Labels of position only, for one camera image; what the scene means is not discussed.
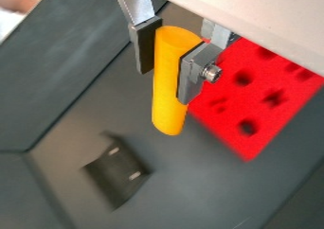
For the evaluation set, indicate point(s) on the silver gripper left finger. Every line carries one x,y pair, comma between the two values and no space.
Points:
142,24

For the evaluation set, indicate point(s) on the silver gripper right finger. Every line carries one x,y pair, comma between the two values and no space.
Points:
198,62

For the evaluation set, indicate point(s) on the yellow oval cylinder peg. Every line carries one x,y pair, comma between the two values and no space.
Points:
172,42

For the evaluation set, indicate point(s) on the red foam shape board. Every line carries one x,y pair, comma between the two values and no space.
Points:
260,93

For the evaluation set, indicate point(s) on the black curved fixture stand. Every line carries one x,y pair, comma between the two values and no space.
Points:
118,171

